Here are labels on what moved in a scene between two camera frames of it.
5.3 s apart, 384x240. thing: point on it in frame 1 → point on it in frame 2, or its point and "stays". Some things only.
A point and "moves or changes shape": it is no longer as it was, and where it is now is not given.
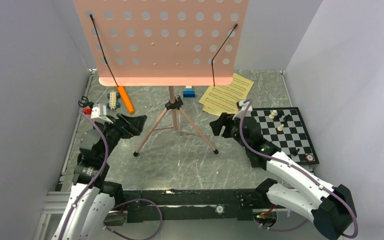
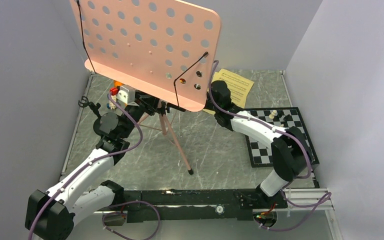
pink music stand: (165, 43) moves or changes shape
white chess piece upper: (274, 113) stays
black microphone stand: (84, 102) stays
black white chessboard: (286, 127) stays
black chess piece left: (280, 113) stays
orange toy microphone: (123, 93) moves or changes shape
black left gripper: (128, 126) → (146, 102)
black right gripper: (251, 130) → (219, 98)
